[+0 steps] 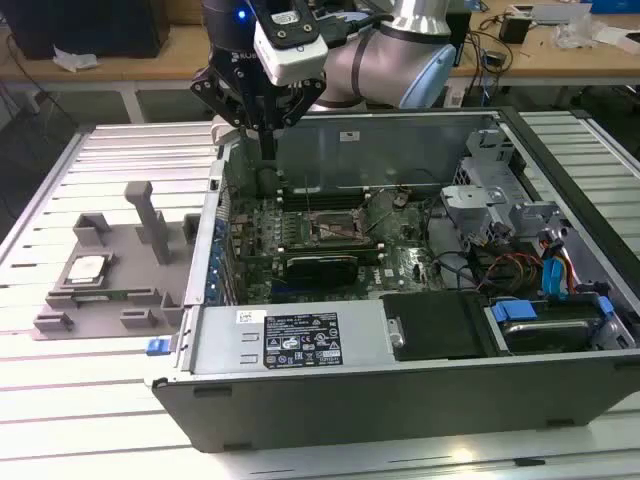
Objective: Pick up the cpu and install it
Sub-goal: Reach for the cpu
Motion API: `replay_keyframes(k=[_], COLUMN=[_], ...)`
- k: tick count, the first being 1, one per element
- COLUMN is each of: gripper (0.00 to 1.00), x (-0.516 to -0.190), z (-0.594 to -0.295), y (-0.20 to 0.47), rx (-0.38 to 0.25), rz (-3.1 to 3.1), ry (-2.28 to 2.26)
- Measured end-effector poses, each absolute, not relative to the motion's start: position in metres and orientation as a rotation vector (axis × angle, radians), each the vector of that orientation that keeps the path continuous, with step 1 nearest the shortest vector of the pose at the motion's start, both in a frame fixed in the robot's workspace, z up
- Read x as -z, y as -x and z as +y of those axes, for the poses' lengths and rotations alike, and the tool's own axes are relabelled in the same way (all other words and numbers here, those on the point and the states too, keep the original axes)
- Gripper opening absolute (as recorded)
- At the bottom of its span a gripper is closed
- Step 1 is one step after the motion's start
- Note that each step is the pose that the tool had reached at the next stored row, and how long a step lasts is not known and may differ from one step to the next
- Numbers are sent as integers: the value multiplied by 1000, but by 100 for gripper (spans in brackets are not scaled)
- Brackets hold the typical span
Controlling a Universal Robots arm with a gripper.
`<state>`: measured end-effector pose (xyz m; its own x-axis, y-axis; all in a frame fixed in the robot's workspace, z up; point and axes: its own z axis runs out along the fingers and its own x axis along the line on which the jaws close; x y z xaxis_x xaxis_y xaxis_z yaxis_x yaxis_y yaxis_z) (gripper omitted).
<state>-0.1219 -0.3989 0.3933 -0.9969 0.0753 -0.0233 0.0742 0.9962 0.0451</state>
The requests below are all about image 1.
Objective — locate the small grey adapter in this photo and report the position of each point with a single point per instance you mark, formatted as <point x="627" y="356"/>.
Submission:
<point x="495" y="57"/>

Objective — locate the open black PC case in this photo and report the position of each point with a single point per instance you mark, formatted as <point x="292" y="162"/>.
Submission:
<point x="350" y="415"/>

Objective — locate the green motherboard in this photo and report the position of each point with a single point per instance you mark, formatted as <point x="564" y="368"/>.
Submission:
<point x="400" y="260"/>

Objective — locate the hard disk in blue carrier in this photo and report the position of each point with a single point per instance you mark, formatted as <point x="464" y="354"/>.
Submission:
<point x="545" y="334"/>

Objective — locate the crumpled white paper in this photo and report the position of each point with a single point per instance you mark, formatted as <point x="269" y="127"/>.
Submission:
<point x="75" y="59"/>

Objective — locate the clear plastic bag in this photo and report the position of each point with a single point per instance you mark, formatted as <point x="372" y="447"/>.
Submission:
<point x="575" y="31"/>

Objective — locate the white sticker label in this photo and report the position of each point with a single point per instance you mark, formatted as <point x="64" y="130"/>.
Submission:
<point x="350" y="136"/>

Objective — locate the black clip RAM slot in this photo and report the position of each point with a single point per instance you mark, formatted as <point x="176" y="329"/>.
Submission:
<point x="325" y="195"/>
<point x="325" y="205"/>

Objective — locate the silver drive bay frame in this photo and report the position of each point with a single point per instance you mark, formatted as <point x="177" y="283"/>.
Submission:
<point x="535" y="220"/>

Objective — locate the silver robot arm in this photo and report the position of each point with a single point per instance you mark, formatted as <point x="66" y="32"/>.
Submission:
<point x="380" y="65"/>

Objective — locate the CPU socket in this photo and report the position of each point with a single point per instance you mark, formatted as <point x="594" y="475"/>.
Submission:
<point x="332" y="222"/>

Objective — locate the silver topped CPU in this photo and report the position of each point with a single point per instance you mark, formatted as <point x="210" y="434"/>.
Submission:
<point x="86" y="270"/>

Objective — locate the blue case latch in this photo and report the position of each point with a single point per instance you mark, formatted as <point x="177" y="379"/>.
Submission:
<point x="156" y="347"/>

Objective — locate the RAM slot beside graphics card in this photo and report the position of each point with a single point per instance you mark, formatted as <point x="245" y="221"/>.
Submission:
<point x="330" y="246"/>
<point x="370" y="257"/>

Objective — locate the black computer box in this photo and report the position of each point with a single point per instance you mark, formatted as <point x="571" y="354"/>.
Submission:
<point x="85" y="25"/>

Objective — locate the white flat box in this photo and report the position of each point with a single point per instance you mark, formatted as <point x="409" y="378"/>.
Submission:
<point x="617" y="39"/>

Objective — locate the silver power supply unit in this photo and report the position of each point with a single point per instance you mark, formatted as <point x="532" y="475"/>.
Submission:
<point x="225" y="345"/>

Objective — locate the black cube adapter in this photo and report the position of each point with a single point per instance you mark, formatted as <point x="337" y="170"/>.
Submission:
<point x="514" y="29"/>

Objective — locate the black drive bay cover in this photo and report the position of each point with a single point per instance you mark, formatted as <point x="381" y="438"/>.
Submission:
<point x="435" y="325"/>

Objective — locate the black graphics card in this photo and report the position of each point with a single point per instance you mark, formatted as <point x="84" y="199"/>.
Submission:
<point x="322" y="272"/>

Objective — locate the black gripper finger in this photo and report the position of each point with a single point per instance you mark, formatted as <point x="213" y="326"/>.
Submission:
<point x="215" y="95"/>
<point x="305" y="102"/>

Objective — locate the wooden desk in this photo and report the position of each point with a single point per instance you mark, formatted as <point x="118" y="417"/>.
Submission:
<point x="550" y="65"/>
<point x="125" y="65"/>

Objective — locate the silver metal bracket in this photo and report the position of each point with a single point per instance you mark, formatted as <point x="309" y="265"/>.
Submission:
<point x="472" y="210"/>

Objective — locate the perforated metal drive cage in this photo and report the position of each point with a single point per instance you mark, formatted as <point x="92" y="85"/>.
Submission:
<point x="482" y="165"/>

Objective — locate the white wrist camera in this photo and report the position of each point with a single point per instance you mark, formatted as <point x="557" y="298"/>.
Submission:
<point x="295" y="57"/>

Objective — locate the round coin battery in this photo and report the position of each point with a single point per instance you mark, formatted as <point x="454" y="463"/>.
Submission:
<point x="400" y="201"/>

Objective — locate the grey parts rack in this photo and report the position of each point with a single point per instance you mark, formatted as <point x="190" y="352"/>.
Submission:
<point x="125" y="280"/>

